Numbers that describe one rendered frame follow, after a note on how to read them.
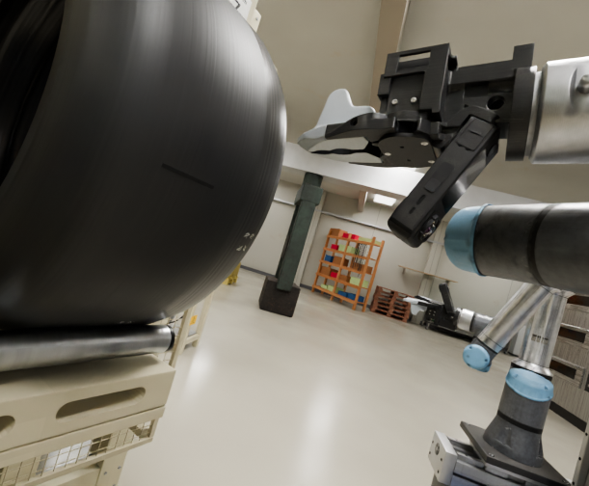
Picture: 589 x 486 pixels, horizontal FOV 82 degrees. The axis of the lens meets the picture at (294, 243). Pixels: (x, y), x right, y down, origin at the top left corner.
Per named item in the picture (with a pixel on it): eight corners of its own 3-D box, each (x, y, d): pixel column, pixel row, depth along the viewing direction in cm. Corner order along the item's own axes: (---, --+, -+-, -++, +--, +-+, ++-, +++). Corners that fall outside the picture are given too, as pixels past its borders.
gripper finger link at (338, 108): (307, 103, 38) (387, 94, 34) (297, 152, 38) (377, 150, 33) (293, 88, 36) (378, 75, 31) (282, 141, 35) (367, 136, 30)
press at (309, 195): (298, 312, 671) (341, 167, 680) (289, 319, 571) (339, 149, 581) (261, 300, 684) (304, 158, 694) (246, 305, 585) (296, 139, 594)
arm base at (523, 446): (524, 446, 107) (533, 416, 107) (553, 474, 92) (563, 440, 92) (475, 428, 109) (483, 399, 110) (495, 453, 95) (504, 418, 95)
